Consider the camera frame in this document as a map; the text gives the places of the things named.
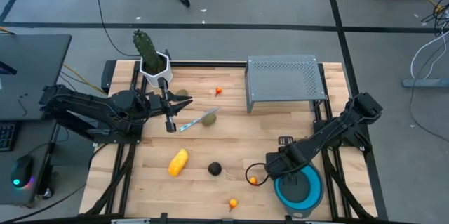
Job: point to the blue collapsible bowl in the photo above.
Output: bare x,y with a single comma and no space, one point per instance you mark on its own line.
315,189

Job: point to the green cactus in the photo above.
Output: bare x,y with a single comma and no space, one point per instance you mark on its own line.
145,50

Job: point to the green-brown kiwi fruit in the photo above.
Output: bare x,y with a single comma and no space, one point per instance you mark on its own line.
182,92
209,120

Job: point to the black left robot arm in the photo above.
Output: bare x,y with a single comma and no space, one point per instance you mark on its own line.
105,108

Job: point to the white plant pot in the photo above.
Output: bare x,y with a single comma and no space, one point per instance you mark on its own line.
158,78

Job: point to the grey desk leg base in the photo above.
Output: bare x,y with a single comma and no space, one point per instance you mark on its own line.
424,83

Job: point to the dark avocado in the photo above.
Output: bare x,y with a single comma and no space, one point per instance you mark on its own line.
214,169

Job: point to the black desk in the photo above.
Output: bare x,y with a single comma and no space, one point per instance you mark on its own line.
35,69

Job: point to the grey perforated metal shelf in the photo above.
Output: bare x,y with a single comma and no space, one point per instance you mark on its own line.
280,76

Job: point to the black computer mouse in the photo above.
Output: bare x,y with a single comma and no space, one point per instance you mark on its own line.
21,169

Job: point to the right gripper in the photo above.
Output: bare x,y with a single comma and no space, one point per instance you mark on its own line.
284,162

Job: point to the yellow corn cob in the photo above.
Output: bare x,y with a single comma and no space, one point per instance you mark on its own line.
178,162

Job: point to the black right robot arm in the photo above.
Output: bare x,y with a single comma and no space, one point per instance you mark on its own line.
333,129

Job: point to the silver knife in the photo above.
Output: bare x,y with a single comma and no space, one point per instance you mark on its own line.
191,124

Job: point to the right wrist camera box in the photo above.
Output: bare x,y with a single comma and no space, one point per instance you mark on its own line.
286,140

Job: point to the black keyboard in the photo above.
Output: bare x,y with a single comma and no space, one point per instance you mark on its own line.
7,136

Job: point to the silver aluminium bracket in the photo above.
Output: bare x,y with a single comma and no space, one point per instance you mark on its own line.
129,221

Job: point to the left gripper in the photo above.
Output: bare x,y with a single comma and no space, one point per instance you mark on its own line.
165,106

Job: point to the black aluminium table frame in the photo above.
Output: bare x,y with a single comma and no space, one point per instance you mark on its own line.
210,64

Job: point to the small orange stemmed fruit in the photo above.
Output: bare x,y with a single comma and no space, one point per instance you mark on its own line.
253,180
233,203
219,91

